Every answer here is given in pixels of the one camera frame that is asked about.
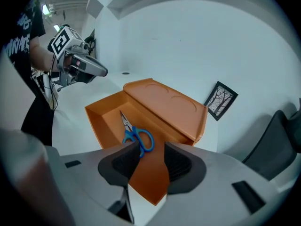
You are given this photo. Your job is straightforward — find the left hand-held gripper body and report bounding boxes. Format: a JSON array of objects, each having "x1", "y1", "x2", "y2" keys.
[{"x1": 48, "y1": 25, "x2": 95, "y2": 93}]

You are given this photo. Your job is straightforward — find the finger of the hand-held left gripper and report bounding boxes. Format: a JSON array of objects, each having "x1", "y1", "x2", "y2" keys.
[
  {"x1": 71, "y1": 54, "x2": 109, "y2": 78},
  {"x1": 75, "y1": 72, "x2": 97, "y2": 84}
]

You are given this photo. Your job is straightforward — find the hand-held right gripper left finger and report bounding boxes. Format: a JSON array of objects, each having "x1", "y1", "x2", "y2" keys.
[{"x1": 97, "y1": 140, "x2": 142, "y2": 187}]

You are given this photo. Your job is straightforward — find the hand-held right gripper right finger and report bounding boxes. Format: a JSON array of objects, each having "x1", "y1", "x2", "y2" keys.
[{"x1": 164, "y1": 141, "x2": 207, "y2": 195}]

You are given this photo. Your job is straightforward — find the blue-handled scissors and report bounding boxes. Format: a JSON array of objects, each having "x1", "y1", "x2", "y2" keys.
[{"x1": 119, "y1": 110, "x2": 155, "y2": 159}]

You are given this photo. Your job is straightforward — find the orange plastic box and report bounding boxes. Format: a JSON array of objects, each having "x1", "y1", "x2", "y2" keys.
[{"x1": 84, "y1": 78, "x2": 209, "y2": 206}]

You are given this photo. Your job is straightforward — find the person's left forearm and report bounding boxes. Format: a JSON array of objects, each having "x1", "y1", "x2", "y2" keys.
[{"x1": 30, "y1": 35, "x2": 59, "y2": 73}]

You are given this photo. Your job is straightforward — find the person's left hand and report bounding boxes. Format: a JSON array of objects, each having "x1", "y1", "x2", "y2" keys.
[{"x1": 63, "y1": 56, "x2": 82, "y2": 68}]

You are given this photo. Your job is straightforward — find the person's right hand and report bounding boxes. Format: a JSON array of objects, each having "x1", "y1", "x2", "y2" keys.
[{"x1": 0, "y1": 129, "x2": 76, "y2": 226}]

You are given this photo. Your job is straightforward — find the black printed T-shirt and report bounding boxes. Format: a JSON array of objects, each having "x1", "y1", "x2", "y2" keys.
[{"x1": 3, "y1": 0, "x2": 55, "y2": 147}]

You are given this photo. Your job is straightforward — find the black-framed tree picture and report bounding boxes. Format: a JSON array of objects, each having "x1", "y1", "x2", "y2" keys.
[{"x1": 203, "y1": 81, "x2": 238, "y2": 121}]

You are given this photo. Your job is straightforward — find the black office chair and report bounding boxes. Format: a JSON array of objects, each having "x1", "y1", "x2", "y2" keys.
[
  {"x1": 285, "y1": 111, "x2": 301, "y2": 154},
  {"x1": 242, "y1": 109, "x2": 299, "y2": 181}
]

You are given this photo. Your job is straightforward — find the black cables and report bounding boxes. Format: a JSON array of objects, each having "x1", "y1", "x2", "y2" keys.
[{"x1": 43, "y1": 55, "x2": 59, "y2": 112}]

